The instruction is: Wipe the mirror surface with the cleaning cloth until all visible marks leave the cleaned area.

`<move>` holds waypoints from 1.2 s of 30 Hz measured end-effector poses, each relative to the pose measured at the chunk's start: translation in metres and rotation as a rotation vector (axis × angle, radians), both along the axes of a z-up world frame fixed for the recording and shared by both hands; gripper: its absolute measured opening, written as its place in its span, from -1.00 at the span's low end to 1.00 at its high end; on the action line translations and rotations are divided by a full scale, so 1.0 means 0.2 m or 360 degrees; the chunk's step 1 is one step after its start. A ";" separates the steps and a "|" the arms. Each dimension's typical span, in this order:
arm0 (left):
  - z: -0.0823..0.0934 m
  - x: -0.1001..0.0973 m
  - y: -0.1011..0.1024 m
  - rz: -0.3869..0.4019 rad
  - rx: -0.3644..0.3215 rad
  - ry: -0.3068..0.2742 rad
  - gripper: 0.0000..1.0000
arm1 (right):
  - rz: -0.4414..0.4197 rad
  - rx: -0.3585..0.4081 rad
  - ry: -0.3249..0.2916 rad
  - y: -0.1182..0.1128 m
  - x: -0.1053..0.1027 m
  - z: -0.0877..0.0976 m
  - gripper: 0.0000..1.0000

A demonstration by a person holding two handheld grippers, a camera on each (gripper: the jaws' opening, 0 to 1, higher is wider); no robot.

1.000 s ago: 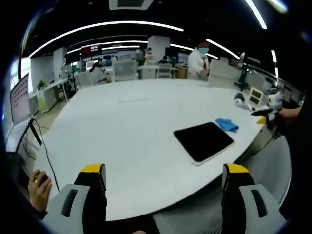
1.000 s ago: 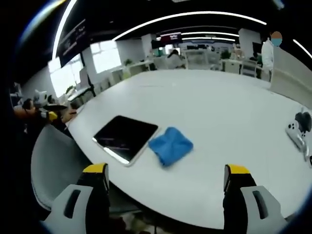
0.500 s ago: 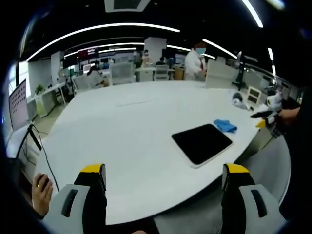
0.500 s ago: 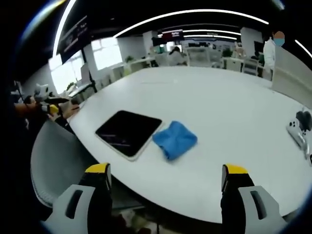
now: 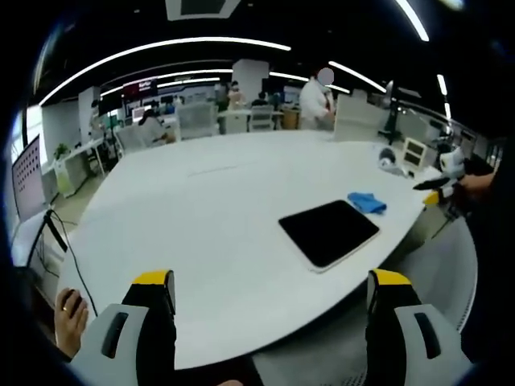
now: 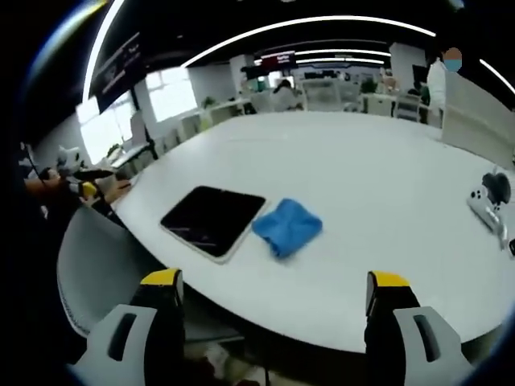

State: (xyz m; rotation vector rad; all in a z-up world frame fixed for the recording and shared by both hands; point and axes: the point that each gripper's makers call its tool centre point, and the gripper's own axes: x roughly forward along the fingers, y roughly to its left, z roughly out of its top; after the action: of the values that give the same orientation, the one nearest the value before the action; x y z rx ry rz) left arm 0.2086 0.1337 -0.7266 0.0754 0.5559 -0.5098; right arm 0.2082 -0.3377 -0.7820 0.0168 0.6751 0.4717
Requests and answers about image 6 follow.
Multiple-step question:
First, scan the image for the grey chair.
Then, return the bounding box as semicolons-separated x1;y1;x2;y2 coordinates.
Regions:
56;203;164;339

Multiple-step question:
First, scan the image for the blue cleaning cloth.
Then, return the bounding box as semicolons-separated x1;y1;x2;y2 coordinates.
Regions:
250;197;324;261

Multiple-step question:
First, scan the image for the red lit wall screen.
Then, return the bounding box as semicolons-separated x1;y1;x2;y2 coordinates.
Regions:
260;49;297;68

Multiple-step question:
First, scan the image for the square dark mirror cream frame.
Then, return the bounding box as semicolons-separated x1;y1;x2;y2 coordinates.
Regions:
159;184;270;265

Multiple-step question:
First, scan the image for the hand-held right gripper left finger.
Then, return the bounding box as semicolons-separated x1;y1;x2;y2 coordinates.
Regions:
67;268;187;386

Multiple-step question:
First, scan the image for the white partition panel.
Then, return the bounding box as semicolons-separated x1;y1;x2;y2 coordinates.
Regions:
439;72;515;170

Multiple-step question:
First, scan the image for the black hanging screen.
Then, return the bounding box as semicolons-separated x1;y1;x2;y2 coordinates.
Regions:
89;31;146;110

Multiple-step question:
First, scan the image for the curved ceiling light strip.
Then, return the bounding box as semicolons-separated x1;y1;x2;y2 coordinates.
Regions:
179;14;438;69
81;0;126;102

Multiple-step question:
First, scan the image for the person's left hand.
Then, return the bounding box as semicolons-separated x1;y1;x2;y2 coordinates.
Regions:
24;167;68;199

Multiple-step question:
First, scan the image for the black pole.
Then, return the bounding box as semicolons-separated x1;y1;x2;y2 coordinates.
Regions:
134;82;159;161

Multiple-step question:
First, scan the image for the white device with black part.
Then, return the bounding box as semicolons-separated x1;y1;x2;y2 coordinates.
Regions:
465;171;515;251

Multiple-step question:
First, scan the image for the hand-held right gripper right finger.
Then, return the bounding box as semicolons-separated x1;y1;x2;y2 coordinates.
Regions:
363;269;476;386

